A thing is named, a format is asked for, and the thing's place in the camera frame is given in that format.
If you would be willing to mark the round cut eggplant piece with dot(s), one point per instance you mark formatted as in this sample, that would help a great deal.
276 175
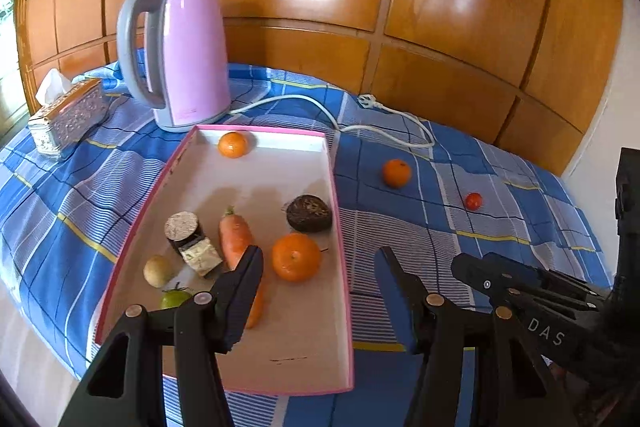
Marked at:
181 227

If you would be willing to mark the dark avocado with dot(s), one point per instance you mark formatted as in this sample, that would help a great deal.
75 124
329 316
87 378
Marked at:
308 213

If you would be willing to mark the large orange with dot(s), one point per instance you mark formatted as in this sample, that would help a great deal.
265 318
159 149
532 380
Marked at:
296 258

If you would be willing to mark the pink-edged white box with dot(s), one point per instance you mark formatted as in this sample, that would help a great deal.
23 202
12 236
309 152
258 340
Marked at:
285 327

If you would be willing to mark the pink electric kettle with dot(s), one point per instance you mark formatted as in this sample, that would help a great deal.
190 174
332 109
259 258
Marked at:
192 52

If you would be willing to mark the eggplant piece with green stem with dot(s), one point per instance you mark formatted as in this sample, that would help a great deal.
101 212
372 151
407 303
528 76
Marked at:
202 258

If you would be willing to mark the blue plaid blanket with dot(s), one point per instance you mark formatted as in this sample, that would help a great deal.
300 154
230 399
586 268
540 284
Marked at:
75 207

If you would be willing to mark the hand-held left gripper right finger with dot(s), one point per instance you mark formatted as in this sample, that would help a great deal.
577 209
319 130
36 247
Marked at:
397 294

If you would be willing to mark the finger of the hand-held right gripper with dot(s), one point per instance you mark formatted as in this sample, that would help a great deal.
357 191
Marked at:
550 279
480 279

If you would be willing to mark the small orange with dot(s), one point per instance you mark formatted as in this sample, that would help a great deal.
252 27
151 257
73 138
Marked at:
233 145
396 173

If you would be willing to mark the small brown potato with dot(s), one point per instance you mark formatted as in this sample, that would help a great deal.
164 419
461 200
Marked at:
158 271

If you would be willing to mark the small red tomato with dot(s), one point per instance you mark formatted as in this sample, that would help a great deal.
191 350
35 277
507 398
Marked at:
473 201

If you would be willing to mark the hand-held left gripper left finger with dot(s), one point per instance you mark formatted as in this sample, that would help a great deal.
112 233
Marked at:
244 294

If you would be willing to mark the green tomato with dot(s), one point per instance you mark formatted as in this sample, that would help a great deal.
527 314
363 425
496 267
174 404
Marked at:
172 300

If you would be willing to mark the orange carrot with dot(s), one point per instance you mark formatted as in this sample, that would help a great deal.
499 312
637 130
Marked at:
235 237

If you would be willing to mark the silver tissue box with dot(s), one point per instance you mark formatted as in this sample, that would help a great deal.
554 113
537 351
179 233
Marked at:
70 119

